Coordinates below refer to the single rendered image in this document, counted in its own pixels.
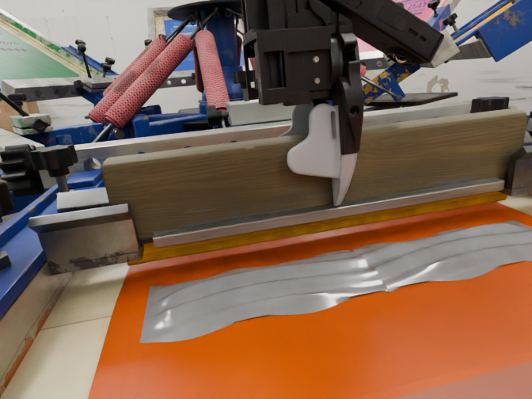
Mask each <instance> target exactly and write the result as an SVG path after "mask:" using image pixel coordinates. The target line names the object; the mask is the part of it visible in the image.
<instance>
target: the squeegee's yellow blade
mask: <svg viewBox="0 0 532 399"><path fill-rule="evenodd" d="M499 193H501V192H498V191H496V192H487V193H482V194H477V195H472V196H463V197H459V198H454V199H445V200H440V201H435V202H430V203H422V204H417V205H412V206H407V207H398V208H393V209H389V210H384V211H375V212H370V213H365V214H360V215H351V216H346V217H341V218H332V219H327V220H322V221H317V222H309V223H304V224H299V225H294V226H285V227H280V228H275V229H270V230H262V231H257V232H252V233H247V234H239V235H234V236H229V237H220V238H215V239H210V240H205V241H196V242H191V243H186V244H181V245H173V246H168V247H163V248H158V249H156V248H155V247H154V243H153V242H152V243H147V244H143V247H144V252H143V254H146V253H155V252H159V251H164V250H169V249H178V248H183V247H188V246H193V245H201V244H206V243H211V242H216V241H225V240H230V239H234V238H243V237H248V236H253V235H258V234H266V233H271V232H276V231H281V230H289V229H294V228H299V227H304V226H312V225H317V224H322V223H327V222H336V221H341V220H345V219H354V218H359V217H364V216H369V215H378V214H382V213H387V212H392V211H401V210H406V209H411V208H416V207H424V206H429V205H434V204H439V203H448V202H453V201H458V200H466V199H471V198H476V197H481V196H490V195H495V194H499Z"/></svg>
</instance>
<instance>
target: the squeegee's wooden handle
mask: <svg viewBox="0 0 532 399"><path fill-rule="evenodd" d="M526 125H527V115H526V112H524V111H523V110H515V109H503V110H496V111H489V112H477V113H470V114H463V115H456V116H444V117H438V118H430V119H424V120H412V121H405V122H398V123H386V124H379V125H372V126H365V127H362V134H361V140H360V148H359V152H358V153H357V159H356V164H355V170H354V173H353V175H352V178H351V183H350V185H349V187H348V190H347V192H346V195H345V197H344V200H343V202H344V201H350V200H359V199H364V198H370V197H375V196H384V195H389V194H394V193H399V192H408V191H414V190H419V189H424V188H434V187H439V186H444V185H449V184H458V183H463V182H468V181H478V180H483V179H488V178H493V177H496V178H499V179H501V180H504V181H505V183H504V184H507V175H508V169H509V164H510V158H511V155H513V153H515V152H516V151H517V150H519V149H520V148H521V147H523V143H524V139H525V134H526ZM308 134H309V133H307V134H300V135H288V136H282V137H275V138H268V139H256V140H249V141H242V142H230V143H223V144H217V145H210V146H198V147H191V148H184V149H177V150H165V151H158V152H152V153H145V154H133V155H126V156H119V157H112V158H107V159H106V160H105V161H104V163H103V165H102V168H101V171H102V177H103V180H104V186H105V188H106V192H107V195H108V201H109V204H110V206H115V205H121V204H126V203H127V204H128V206H129V207H130V209H131V210H132V212H133V215H134V218H135V225H136V228H137V232H138V236H139V242H140V245H142V244H147V243H152V242H153V235H154V232H157V231H163V230H171V229H176V228H182V227H187V226H196V225H202V224H207V223H212V222H221V221H226V220H231V219H240V218H246V217H251V216H256V215H266V214H271V213H276V212H281V211H290V210H295V209H300V208H305V207H315V206H320V205H325V204H331V203H333V190H332V178H328V177H316V176H309V175H302V174H297V173H293V172H292V171H291V170H290V169H289V167H288V165H287V154H288V152H289V151H290V149H292V148H293V147H295V146H296V145H298V144H299V143H300V142H302V141H303V140H305V139H306V137H307V136H308Z"/></svg>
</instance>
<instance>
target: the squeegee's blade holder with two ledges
mask: <svg viewBox="0 0 532 399"><path fill-rule="evenodd" d="M504 183H505V181H504V180H501V179H499V178H496V177H493V178H488V179H483V180H473V181H468V182H463V183H458V184H449V185H443V186H439V187H434V188H424V189H419V190H414V191H408V192H399V193H394V194H389V195H384V196H375V197H370V198H364V199H355V200H350V201H344V202H342V204H341V205H339V206H333V203H331V204H325V205H320V206H315V207H305V208H300V209H295V210H290V211H281V212H276V213H271V214H266V215H256V216H251V217H246V218H236V219H231V220H226V221H221V222H212V223H207V224H202V225H196V226H187V227H182V228H176V229H171V230H163V231H157V232H154V235H153V242H154V247H155V248H156V249H158V248H163V247H168V246H173V245H181V244H186V243H191V242H196V241H205V240H210V239H215V238H224V237H229V236H234V235H239V234H247V233H252V232H257V231H262V230H270V229H275V228H280V227H285V226H294V225H299V224H304V223H309V222H317V221H322V220H327V219H336V218H341V217H346V216H351V215H360V214H365V213H370V212H375V211H384V210H389V209H393V208H398V207H407V206H412V205H417V204H422V203H430V202H435V201H440V200H449V199H454V198H459V197H463V196H472V195H477V194H482V193H487V192H496V191H501V190H503V189H504Z"/></svg>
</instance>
